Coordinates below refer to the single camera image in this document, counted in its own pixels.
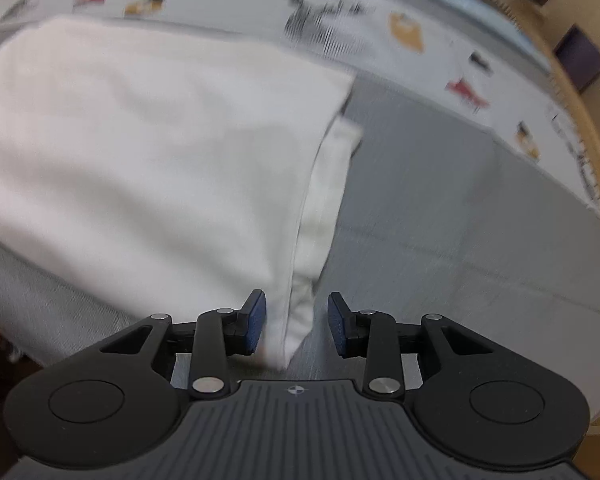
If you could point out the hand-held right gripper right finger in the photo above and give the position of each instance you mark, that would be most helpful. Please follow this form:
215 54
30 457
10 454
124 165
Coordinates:
337 325

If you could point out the purple box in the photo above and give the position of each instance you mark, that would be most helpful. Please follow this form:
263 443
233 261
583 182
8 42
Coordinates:
580 57

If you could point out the white t-shirt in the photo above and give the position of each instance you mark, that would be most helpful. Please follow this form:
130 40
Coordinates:
130 160

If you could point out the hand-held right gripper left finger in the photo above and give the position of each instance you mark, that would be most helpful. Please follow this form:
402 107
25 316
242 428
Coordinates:
255 321

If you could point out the white patterned sheet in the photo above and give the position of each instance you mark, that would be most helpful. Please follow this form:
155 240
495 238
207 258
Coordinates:
575 110

